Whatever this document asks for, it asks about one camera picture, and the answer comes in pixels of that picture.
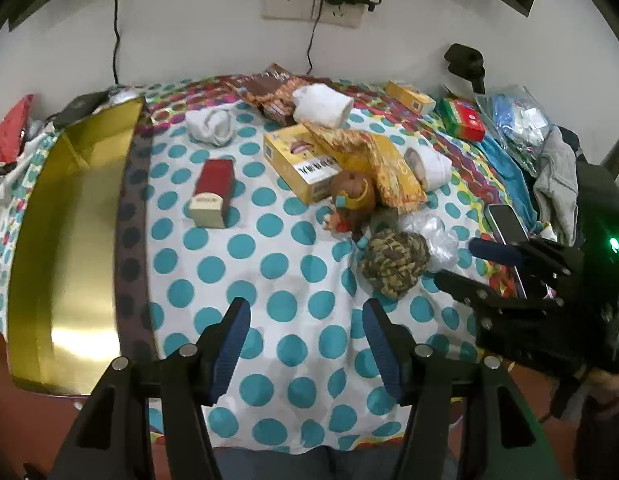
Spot white towel roll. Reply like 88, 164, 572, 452
292, 84, 354, 130

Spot large yellow cartoon box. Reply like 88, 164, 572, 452
263, 124, 340, 206

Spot person's grey pants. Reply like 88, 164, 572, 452
214, 445, 405, 480

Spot orange yellow snack bag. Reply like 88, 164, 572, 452
302, 122, 427, 211

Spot grey cloth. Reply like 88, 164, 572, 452
533, 125, 580, 246

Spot woven rope ball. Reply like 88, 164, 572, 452
359, 228, 431, 302

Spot small yellow box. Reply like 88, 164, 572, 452
384, 81, 437, 116

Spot brown snack packet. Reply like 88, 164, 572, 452
224, 63, 310, 111

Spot red plastic bag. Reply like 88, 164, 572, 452
0, 94, 34, 163

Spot long black cable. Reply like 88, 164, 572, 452
112, 0, 140, 86

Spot white fabric roll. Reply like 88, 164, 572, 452
404, 146, 454, 192

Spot black clamp stand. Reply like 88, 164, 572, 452
443, 43, 486, 95

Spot white cloth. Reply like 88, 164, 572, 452
0, 157, 33, 241

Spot red box with beige cap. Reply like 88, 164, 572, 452
190, 158, 236, 230

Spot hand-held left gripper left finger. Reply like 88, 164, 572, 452
52, 297, 253, 480

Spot blue cloth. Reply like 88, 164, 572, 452
477, 135, 540, 226

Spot clear plastic bag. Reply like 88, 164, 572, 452
399, 210, 460, 273

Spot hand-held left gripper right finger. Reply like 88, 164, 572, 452
362, 297, 565, 480

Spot green and red box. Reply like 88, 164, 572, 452
436, 97, 487, 142

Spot plastic bag of blue items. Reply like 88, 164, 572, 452
474, 86, 555, 176

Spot black charger cable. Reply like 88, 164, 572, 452
306, 4, 324, 77

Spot brown headed doll toy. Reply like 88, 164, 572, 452
323, 170, 400, 248

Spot black smartphone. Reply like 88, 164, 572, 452
485, 204, 533, 301

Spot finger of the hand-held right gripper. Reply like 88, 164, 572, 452
468, 237, 583, 281
433, 270, 563, 314

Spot person's right forearm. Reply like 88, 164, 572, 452
577, 367, 619, 480

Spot white wall socket plate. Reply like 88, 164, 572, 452
262, 0, 365, 28

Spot white rolled sock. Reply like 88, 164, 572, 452
184, 107, 238, 148

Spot polka dot tablecloth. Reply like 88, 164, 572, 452
0, 77, 540, 453

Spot black set-top box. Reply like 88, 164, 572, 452
54, 91, 110, 128

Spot golden tin tray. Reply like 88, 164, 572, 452
4, 96, 158, 397

